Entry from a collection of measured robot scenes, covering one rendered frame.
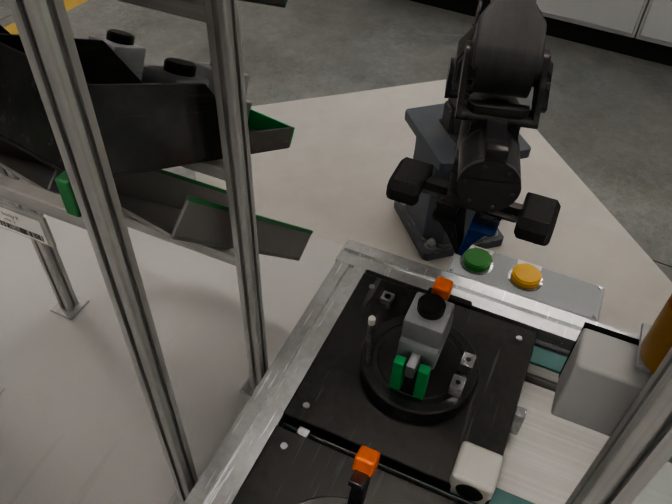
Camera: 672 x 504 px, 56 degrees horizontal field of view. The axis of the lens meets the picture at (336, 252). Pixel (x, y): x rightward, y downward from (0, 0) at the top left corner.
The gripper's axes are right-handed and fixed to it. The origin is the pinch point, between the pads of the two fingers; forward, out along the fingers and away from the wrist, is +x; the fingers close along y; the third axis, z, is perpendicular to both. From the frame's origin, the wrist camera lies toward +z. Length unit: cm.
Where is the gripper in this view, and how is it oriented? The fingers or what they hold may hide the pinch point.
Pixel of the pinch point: (464, 232)
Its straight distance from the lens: 77.0
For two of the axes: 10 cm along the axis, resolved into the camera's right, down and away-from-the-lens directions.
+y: -9.1, -3.1, 2.7
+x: -0.3, 7.0, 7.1
